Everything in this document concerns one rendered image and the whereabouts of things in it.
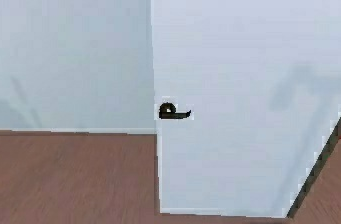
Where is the white room door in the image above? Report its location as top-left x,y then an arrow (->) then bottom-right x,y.
150,0 -> 341,219

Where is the black door lever handle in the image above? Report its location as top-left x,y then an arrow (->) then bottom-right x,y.
158,102 -> 193,120

